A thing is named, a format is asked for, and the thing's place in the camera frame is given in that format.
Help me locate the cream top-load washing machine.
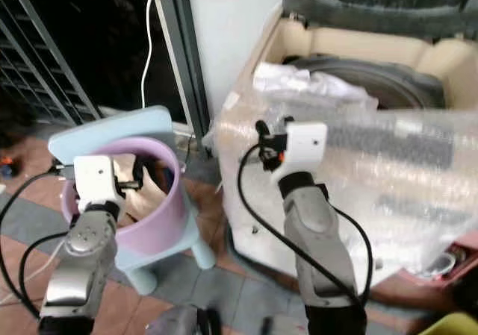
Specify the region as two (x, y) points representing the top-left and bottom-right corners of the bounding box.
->
(213, 0), (478, 288)

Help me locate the dark washing machine lid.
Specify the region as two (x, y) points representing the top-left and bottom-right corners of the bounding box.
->
(282, 0), (478, 42)

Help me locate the beige garment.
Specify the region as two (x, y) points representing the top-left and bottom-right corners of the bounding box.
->
(119, 160), (174, 225)

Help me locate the white cloth garment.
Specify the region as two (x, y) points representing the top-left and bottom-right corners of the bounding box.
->
(252, 61), (379, 113)

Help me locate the purple plastic laundry basin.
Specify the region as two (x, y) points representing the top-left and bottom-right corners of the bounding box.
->
(60, 135), (188, 252)

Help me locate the light blue plastic stool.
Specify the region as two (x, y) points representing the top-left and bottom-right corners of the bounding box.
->
(47, 104), (218, 295)

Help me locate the clear bubble wrap sheet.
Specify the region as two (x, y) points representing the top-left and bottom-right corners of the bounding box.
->
(213, 89), (478, 276)

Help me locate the small orange blue object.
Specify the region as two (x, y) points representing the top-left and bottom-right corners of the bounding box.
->
(0, 156), (16, 179)

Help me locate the grey metal grille gate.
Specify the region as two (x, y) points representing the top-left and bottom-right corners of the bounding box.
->
(0, 0), (103, 125)

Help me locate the pink plastic tray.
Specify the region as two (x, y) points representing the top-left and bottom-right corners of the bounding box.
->
(402, 231), (478, 285)

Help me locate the yellow plastic container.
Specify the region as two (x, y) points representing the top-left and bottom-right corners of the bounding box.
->
(417, 312), (478, 335)

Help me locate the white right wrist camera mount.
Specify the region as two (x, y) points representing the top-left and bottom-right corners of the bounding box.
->
(272, 122), (329, 178)

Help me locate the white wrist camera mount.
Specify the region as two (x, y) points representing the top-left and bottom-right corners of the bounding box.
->
(71, 154), (128, 207)
(272, 122), (329, 178)

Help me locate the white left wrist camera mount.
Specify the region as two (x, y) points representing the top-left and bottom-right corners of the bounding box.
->
(71, 154), (128, 207)

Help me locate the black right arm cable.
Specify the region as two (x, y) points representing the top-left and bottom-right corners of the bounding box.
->
(237, 143), (375, 310)

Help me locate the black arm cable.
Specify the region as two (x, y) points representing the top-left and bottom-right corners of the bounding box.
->
(237, 143), (375, 310)
(0, 168), (81, 322)

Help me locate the grey metal door frame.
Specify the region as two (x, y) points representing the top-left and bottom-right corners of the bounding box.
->
(163, 0), (211, 139)

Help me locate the white floor cable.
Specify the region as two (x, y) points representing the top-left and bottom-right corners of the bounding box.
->
(0, 238), (65, 307)

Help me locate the thin white wall cable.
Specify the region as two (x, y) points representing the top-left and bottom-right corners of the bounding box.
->
(140, 0), (158, 112)

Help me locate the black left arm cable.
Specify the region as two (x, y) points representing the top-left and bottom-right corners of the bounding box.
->
(0, 168), (81, 322)

